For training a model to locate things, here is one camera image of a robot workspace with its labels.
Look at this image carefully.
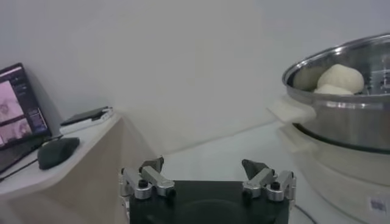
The black laptop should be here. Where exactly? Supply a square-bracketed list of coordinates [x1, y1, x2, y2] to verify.
[0, 63, 52, 174]

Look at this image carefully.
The black computer mouse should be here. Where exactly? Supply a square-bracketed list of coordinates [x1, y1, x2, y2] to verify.
[37, 136, 80, 170]

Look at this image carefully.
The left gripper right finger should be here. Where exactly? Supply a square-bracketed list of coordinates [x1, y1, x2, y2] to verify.
[241, 158, 297, 202]

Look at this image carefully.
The white power bank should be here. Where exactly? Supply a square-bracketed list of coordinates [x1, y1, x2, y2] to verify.
[59, 109, 115, 136]

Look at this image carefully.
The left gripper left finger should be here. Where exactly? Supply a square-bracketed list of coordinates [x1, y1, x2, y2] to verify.
[118, 156, 177, 200]

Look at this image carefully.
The black smartphone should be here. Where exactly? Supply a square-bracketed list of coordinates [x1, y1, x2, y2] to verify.
[60, 106, 110, 127]

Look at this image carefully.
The white steamed baozi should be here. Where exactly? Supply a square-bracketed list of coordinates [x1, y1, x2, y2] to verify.
[316, 63, 365, 94]
[313, 84, 354, 96]

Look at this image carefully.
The perforated steel steamer basket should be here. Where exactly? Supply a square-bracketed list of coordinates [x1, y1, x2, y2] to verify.
[282, 33, 390, 155]

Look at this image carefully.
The black laptop cable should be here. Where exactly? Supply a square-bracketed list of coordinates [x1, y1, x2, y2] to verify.
[0, 135, 63, 183]

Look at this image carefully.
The white side table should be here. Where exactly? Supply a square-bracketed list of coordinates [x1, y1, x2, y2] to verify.
[0, 114, 156, 224]

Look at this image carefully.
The round glass pot lid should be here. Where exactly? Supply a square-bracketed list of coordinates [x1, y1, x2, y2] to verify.
[164, 158, 317, 224]

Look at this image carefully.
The cream electric cooker pot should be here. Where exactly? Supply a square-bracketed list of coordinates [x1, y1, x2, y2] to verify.
[268, 97, 390, 224]

